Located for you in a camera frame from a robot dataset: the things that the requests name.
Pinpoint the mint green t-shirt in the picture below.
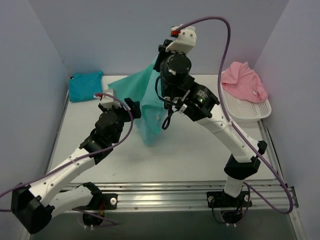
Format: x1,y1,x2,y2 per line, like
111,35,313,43
108,59,167,146

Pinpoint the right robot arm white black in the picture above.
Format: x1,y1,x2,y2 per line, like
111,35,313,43
154,39,261,207

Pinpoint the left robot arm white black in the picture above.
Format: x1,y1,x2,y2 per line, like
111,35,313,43
10,98,142,234

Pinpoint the folded teal blue t-shirt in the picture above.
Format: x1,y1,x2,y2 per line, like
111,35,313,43
68,71,103,103

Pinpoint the pink t-shirt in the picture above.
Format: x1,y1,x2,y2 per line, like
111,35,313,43
221,61,268,104

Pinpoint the white perforated plastic basket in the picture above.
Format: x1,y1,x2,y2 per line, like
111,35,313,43
221,82,272,123

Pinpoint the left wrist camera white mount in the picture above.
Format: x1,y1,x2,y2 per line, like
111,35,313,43
93,89,121,109

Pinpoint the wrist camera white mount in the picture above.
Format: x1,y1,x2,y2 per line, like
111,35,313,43
165,26,197,55
93,89,121,109

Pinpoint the right black loop cable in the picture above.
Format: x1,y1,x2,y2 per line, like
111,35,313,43
154,76,176,131

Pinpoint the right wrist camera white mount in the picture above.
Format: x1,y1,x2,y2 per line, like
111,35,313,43
165,26,197,55

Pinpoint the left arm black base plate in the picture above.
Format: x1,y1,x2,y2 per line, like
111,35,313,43
76,193,118,211

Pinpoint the aluminium rail frame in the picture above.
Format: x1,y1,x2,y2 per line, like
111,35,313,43
26,89,300,216

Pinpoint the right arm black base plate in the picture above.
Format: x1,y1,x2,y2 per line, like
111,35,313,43
206,190,253,208

